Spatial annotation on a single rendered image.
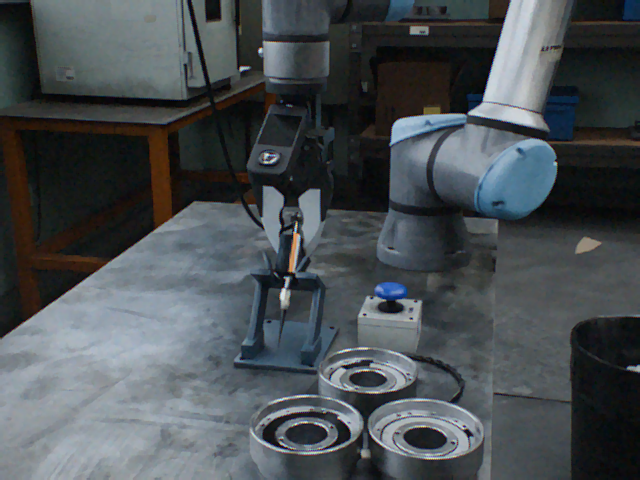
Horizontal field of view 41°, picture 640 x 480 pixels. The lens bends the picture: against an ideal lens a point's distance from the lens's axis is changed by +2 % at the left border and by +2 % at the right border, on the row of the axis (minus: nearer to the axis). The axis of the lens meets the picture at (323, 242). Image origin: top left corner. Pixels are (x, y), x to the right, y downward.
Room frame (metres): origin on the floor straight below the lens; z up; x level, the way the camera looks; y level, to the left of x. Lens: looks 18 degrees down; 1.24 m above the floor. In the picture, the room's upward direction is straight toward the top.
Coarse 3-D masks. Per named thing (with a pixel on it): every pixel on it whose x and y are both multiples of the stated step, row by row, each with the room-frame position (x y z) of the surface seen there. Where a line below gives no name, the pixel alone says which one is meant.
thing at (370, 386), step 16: (336, 352) 0.84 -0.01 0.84; (352, 352) 0.84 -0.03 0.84; (368, 352) 0.85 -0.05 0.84; (384, 352) 0.84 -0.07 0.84; (320, 368) 0.80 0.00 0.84; (336, 368) 0.82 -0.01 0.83; (352, 368) 0.82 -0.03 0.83; (368, 368) 0.82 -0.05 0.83; (400, 368) 0.82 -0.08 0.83; (416, 368) 0.80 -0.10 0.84; (320, 384) 0.78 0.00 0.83; (336, 384) 0.76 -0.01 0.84; (352, 384) 0.78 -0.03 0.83; (368, 384) 0.82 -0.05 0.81; (384, 384) 0.78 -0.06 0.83; (416, 384) 0.78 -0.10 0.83; (352, 400) 0.75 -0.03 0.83; (368, 400) 0.74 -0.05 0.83; (384, 400) 0.75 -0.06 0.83; (368, 416) 0.75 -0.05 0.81
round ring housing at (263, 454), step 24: (264, 408) 0.71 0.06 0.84; (288, 408) 0.73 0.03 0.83; (312, 408) 0.73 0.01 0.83; (336, 408) 0.73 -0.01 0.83; (288, 432) 0.70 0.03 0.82; (312, 432) 0.71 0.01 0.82; (336, 432) 0.69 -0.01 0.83; (360, 432) 0.67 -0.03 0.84; (264, 456) 0.65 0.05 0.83; (288, 456) 0.64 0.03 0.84; (312, 456) 0.64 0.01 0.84; (336, 456) 0.64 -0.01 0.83
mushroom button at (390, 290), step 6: (390, 282) 0.97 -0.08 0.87; (378, 288) 0.95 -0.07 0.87; (384, 288) 0.95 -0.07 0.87; (390, 288) 0.94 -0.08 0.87; (396, 288) 0.95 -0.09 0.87; (402, 288) 0.95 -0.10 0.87; (378, 294) 0.94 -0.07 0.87; (384, 294) 0.94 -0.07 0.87; (390, 294) 0.93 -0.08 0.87; (396, 294) 0.94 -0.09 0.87; (402, 294) 0.94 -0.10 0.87; (390, 300) 0.94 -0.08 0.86; (390, 306) 0.95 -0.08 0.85
